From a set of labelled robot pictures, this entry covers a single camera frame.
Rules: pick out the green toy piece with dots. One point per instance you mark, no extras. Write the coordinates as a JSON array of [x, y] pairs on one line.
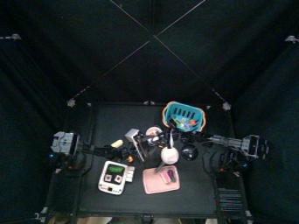
[[181, 122]]

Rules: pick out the black round bowl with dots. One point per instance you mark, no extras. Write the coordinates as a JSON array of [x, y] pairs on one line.
[[189, 152]]

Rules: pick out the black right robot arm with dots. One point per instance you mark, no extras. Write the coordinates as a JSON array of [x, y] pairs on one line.
[[222, 141]]

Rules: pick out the small orange toy piece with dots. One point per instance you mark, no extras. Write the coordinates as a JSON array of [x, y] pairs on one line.
[[130, 159]]

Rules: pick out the pink and white round toy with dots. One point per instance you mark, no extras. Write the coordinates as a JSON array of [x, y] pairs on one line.
[[153, 130]]

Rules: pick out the pink cutting board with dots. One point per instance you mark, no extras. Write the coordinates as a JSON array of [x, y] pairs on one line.
[[158, 183]]

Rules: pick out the yellow toy food piece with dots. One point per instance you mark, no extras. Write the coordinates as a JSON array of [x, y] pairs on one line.
[[117, 143]]

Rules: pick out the metal frame bracket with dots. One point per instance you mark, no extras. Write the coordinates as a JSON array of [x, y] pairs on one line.
[[14, 37], [292, 38], [71, 102], [226, 106]]

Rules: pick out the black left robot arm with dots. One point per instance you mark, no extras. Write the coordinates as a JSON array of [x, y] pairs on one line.
[[94, 150]]

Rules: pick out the purple toy eggplant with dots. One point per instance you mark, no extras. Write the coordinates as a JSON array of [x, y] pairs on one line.
[[170, 174]]

